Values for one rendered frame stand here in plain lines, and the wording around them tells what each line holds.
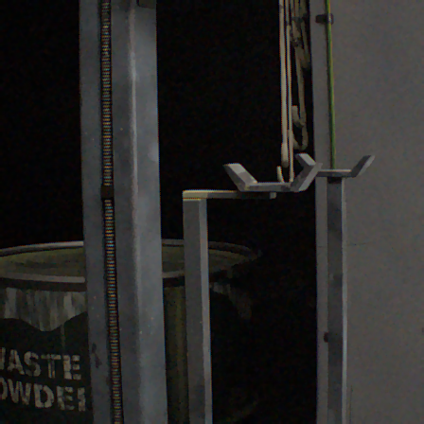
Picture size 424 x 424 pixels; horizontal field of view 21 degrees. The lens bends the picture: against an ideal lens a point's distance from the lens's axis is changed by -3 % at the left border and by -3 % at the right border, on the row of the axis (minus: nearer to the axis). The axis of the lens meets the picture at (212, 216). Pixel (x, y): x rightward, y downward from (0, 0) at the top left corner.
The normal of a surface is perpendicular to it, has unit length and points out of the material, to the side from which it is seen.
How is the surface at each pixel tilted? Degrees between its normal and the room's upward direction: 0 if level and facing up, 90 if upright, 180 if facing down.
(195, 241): 90
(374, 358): 90
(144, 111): 90
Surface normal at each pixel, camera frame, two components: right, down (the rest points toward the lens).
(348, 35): -0.36, 0.09
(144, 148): 0.93, 0.01
